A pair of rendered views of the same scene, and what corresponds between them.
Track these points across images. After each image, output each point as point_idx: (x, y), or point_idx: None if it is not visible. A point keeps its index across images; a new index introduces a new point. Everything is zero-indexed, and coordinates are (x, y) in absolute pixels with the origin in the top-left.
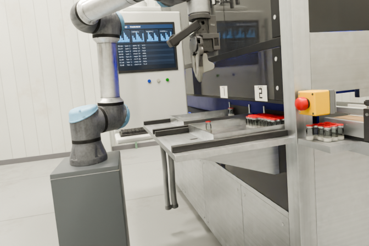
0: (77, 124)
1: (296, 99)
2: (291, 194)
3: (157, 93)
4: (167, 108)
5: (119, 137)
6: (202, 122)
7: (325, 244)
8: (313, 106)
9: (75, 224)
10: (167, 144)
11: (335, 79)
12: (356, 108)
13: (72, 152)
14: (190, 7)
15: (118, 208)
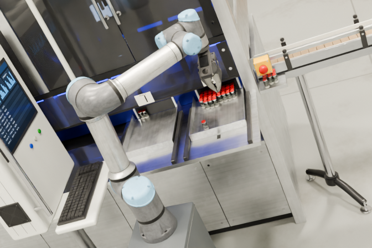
0: (154, 199)
1: (261, 68)
2: (263, 127)
3: (42, 154)
4: (57, 163)
5: (82, 220)
6: (190, 127)
7: (280, 142)
8: (269, 67)
9: None
10: (225, 149)
11: (246, 45)
12: (272, 56)
13: (160, 228)
14: (202, 44)
15: (207, 233)
